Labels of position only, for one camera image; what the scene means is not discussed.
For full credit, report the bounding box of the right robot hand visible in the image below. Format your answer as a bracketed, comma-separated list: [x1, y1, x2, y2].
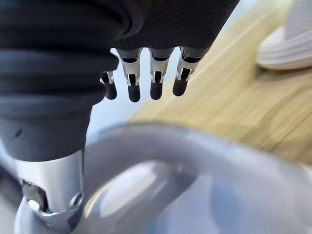
[0, 0, 239, 234]

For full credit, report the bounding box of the white ribbed slipper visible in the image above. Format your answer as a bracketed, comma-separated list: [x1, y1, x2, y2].
[255, 0, 312, 71]

